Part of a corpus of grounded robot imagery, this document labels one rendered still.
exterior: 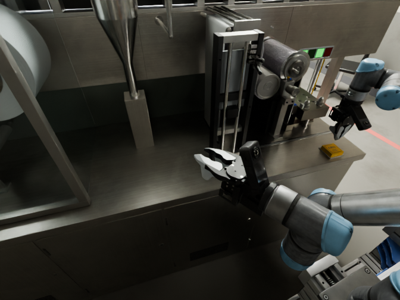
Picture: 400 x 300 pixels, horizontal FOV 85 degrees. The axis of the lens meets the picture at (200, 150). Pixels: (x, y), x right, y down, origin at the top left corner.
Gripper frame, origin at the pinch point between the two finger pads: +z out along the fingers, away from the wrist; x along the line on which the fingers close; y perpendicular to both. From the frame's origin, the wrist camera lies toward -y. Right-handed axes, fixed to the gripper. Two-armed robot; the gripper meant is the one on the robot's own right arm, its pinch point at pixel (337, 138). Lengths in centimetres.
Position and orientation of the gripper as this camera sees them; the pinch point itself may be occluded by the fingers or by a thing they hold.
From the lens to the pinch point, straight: 121.3
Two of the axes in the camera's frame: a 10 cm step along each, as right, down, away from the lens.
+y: -2.8, -6.3, 7.2
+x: -9.6, 1.9, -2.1
